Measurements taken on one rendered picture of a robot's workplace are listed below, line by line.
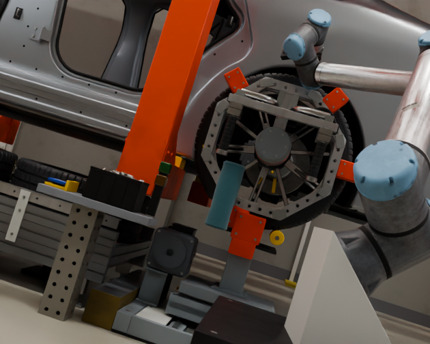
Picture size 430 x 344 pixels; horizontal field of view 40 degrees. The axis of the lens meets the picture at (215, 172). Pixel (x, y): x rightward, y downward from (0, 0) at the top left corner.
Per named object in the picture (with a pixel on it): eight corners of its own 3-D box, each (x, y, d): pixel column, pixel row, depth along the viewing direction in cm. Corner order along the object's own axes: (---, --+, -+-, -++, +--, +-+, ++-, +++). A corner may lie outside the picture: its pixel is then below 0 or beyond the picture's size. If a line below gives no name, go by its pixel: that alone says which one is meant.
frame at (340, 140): (317, 233, 241) (355, 105, 243) (319, 233, 234) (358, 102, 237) (190, 193, 246) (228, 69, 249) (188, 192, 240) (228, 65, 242)
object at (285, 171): (292, 206, 294) (320, 147, 295) (293, 205, 286) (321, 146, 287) (233, 178, 297) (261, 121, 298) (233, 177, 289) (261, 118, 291)
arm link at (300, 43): (306, 67, 222) (324, 48, 227) (297, 39, 216) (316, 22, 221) (287, 65, 229) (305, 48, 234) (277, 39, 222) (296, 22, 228)
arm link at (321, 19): (302, 16, 223) (317, 2, 228) (296, 39, 234) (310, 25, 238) (323, 28, 221) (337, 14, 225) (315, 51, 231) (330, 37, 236)
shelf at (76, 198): (155, 225, 228) (158, 218, 228) (147, 226, 211) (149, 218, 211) (52, 192, 232) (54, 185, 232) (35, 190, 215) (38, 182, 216)
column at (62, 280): (72, 317, 224) (106, 210, 226) (63, 321, 214) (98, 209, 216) (47, 308, 225) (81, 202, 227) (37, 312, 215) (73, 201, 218)
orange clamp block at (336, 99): (330, 116, 245) (347, 102, 245) (332, 112, 237) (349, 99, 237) (319, 103, 246) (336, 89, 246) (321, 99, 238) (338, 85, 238)
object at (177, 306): (281, 336, 270) (287, 315, 270) (283, 354, 234) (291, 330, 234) (177, 302, 275) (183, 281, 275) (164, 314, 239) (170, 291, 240)
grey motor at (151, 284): (186, 300, 286) (208, 231, 288) (173, 314, 245) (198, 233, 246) (151, 289, 288) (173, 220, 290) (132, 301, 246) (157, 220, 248)
